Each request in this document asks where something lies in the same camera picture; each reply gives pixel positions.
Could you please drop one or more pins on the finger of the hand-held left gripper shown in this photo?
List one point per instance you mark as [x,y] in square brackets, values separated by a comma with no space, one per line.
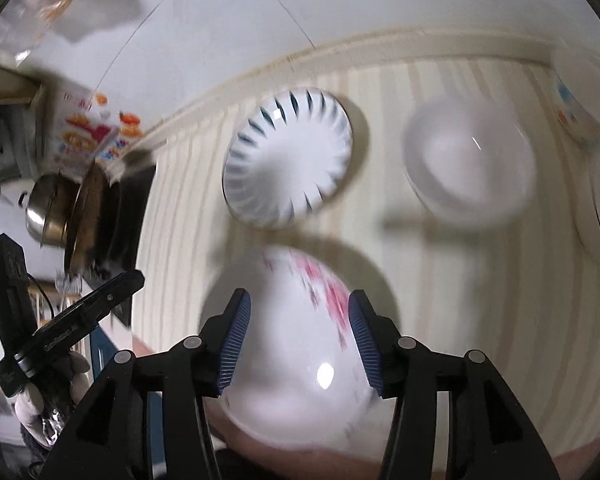
[80,315]

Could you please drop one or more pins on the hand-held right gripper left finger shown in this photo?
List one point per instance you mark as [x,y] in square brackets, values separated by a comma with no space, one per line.
[234,342]

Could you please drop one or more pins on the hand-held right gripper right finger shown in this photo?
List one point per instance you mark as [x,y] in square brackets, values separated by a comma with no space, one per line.
[364,347]

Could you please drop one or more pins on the white floral bowl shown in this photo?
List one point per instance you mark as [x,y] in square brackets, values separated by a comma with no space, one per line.
[290,350]

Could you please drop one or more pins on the white plate with blue rays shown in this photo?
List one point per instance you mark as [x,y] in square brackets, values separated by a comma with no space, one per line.
[287,160]

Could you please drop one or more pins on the plain white bowl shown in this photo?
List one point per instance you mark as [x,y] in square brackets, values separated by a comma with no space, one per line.
[467,160]

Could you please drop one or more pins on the person's left hand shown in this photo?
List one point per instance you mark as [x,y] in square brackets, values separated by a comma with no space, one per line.
[50,395]

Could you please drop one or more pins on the stainless steel pot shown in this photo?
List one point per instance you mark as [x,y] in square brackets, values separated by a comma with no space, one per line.
[50,210]

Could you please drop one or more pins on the striped cat-print mat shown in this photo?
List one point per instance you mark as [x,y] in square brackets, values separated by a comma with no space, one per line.
[430,285]

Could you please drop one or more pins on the dark wok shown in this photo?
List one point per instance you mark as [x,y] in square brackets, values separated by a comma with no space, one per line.
[87,215]

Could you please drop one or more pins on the black cooktop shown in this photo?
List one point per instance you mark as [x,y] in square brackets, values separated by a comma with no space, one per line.
[130,220]

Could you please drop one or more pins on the clear plastic bag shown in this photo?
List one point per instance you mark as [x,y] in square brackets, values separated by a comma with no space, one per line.
[35,5]

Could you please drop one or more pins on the colourful wall sticker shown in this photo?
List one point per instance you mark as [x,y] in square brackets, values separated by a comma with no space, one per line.
[92,130]

